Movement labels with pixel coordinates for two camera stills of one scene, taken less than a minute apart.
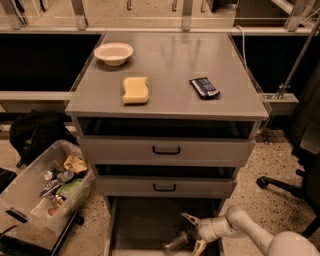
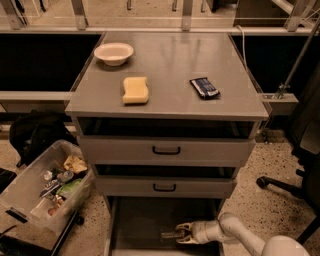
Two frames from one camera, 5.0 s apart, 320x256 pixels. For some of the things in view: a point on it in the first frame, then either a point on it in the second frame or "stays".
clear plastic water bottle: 175,243 to 166,235
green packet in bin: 66,187 stays
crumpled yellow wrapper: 75,164 stays
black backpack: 33,133 stays
